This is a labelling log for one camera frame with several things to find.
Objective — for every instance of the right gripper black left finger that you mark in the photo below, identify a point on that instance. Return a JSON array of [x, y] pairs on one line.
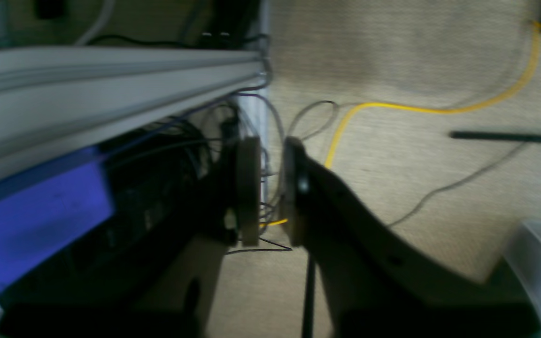
[[162, 286]]

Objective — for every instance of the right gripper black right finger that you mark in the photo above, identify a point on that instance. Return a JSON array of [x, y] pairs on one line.
[[379, 286]]

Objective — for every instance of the blue panel under table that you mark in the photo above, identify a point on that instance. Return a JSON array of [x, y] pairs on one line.
[[47, 207]]

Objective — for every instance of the black rod on floor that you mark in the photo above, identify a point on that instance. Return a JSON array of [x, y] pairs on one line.
[[490, 136]]

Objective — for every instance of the aluminium frame rail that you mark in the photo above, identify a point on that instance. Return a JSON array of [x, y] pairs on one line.
[[58, 99]]

